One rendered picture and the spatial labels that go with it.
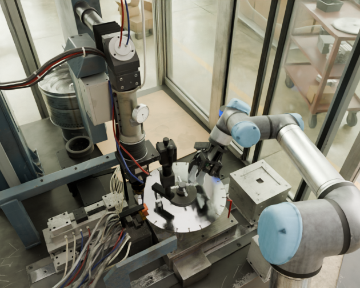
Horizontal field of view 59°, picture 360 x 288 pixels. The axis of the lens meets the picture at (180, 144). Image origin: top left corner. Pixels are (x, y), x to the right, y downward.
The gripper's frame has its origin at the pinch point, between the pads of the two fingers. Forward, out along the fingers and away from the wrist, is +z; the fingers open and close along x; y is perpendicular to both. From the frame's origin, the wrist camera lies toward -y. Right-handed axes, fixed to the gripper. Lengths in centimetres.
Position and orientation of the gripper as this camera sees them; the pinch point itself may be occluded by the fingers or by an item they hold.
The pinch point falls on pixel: (190, 182)
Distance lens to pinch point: 120.0
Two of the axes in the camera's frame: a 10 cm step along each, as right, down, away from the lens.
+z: -4.5, 8.2, 3.6
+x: 8.6, 3.0, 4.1
